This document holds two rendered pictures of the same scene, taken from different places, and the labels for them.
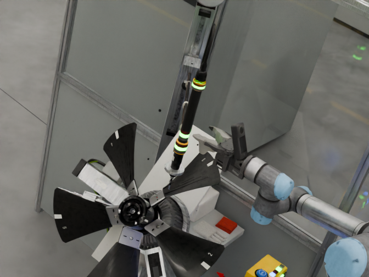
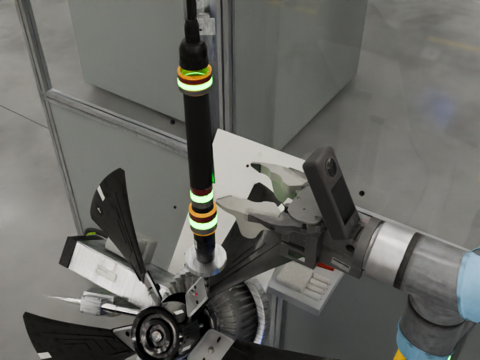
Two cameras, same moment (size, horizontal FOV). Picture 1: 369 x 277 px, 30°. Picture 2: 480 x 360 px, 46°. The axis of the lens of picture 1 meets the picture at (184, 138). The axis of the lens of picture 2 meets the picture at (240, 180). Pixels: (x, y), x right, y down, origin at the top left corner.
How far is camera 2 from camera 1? 1.53 m
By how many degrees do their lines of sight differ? 9
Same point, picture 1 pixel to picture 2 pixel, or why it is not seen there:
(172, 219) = (236, 313)
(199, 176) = (262, 244)
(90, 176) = (88, 263)
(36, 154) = not seen: hidden behind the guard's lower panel
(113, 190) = (128, 282)
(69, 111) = (75, 138)
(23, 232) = (76, 292)
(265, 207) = (438, 340)
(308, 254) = not seen: hidden behind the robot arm
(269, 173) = (434, 266)
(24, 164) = (64, 202)
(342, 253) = not seen: outside the picture
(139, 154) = (177, 176)
